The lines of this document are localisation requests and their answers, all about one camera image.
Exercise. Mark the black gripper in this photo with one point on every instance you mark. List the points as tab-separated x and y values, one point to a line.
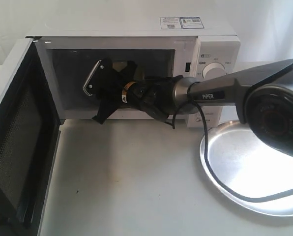
107	87

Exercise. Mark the white microwave door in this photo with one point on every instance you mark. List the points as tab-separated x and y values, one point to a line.
29	134

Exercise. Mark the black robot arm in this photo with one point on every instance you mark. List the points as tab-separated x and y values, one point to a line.
262	96

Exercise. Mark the white microwave oven body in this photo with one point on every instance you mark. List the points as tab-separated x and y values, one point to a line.
69	46

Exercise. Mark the blue white warning sticker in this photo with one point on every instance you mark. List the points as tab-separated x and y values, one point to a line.
181	23

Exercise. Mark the upper white control knob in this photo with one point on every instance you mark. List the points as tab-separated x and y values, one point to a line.
213	70

